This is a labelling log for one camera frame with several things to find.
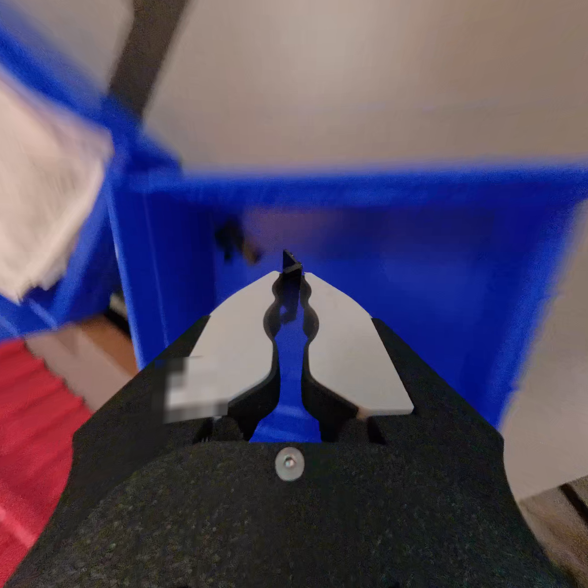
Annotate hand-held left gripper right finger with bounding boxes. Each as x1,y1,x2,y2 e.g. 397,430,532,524
300,271,415,419

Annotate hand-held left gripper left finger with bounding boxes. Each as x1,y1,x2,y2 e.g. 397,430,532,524
189,270,282,414

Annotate small black toy brick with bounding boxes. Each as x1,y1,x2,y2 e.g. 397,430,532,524
278,249,304,322

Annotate red object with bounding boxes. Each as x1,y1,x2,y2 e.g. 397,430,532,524
0,340,95,570

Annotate white crumpled paper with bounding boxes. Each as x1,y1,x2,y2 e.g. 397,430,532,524
0,69,115,304

